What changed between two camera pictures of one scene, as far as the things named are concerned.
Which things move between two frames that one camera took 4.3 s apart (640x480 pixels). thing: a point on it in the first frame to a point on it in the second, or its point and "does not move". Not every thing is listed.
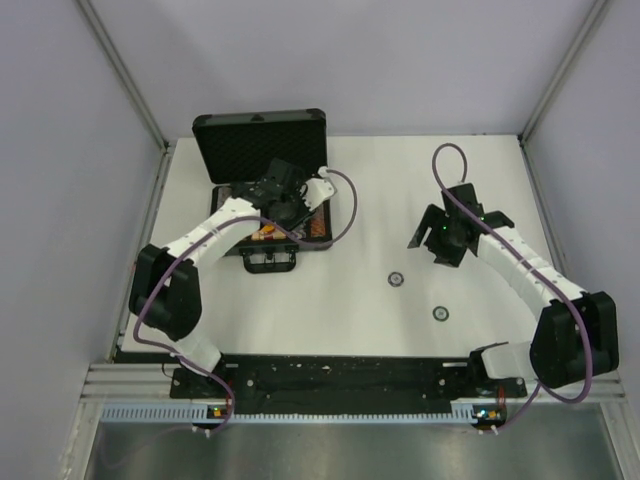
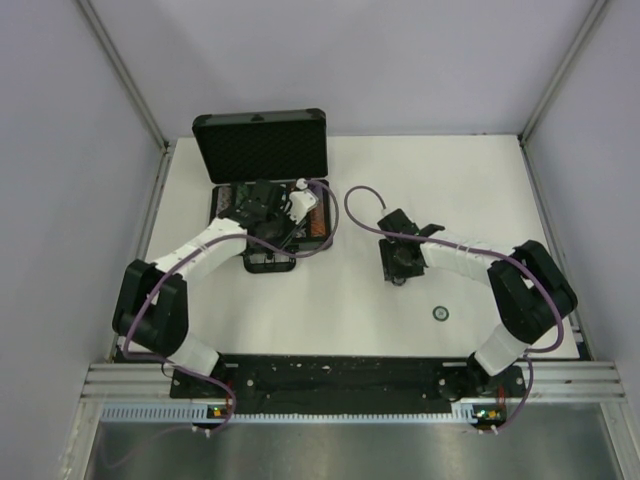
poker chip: x=440 y=313 does not move
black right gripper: x=434 y=218 to x=391 y=270
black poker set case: x=269 y=156 does not move
